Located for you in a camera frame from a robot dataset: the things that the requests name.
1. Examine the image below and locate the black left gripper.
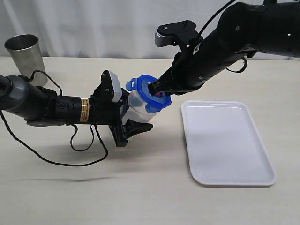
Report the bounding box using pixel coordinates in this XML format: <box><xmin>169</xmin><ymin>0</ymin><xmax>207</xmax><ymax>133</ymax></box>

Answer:
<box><xmin>90</xmin><ymin>70</ymin><xmax>153</xmax><ymax>147</ymax></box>

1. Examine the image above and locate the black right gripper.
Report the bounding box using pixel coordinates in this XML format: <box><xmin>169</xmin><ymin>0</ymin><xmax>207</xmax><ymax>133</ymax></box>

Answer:
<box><xmin>149</xmin><ymin>51</ymin><xmax>206</xmax><ymax>95</ymax></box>

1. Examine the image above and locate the clear plastic container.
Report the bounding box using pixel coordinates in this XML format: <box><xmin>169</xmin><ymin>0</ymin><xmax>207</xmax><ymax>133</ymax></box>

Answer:
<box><xmin>122</xmin><ymin>90</ymin><xmax>158</xmax><ymax>125</ymax></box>

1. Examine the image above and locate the blue container lid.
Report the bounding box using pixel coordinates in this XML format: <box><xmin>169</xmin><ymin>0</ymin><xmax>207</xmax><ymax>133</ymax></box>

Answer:
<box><xmin>125</xmin><ymin>75</ymin><xmax>172</xmax><ymax>113</ymax></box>

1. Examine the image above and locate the stainless steel cup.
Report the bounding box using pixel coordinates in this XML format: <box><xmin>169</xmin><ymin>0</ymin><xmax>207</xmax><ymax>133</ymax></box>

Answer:
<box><xmin>4</xmin><ymin>34</ymin><xmax>48</xmax><ymax>86</ymax></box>

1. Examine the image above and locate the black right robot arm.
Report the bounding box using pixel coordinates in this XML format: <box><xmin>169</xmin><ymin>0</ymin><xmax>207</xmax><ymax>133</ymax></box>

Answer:
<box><xmin>149</xmin><ymin>0</ymin><xmax>300</xmax><ymax>95</ymax></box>

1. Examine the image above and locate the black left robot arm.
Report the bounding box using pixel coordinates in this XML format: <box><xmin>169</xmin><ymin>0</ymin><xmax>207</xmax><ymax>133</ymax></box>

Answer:
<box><xmin>0</xmin><ymin>70</ymin><xmax>153</xmax><ymax>147</ymax></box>

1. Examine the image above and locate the white plastic tray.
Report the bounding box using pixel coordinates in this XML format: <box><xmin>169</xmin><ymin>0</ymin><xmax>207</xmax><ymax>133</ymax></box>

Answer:
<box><xmin>181</xmin><ymin>100</ymin><xmax>277</xmax><ymax>188</ymax></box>

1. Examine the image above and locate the white backdrop curtain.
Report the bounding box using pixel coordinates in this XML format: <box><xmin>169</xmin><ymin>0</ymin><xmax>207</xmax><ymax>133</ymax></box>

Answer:
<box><xmin>0</xmin><ymin>0</ymin><xmax>225</xmax><ymax>59</ymax></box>

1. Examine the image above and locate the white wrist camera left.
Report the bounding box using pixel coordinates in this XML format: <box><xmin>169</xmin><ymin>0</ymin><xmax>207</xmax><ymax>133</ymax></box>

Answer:
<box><xmin>108</xmin><ymin>71</ymin><xmax>122</xmax><ymax>103</ymax></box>

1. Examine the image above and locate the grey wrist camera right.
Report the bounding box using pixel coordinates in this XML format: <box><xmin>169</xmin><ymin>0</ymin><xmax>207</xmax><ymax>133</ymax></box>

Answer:
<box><xmin>155</xmin><ymin>20</ymin><xmax>198</xmax><ymax>47</ymax></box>

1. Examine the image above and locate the black right camera cable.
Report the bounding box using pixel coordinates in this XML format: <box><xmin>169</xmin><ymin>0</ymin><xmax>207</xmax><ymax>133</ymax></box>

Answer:
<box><xmin>182</xmin><ymin>0</ymin><xmax>248</xmax><ymax>73</ymax></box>

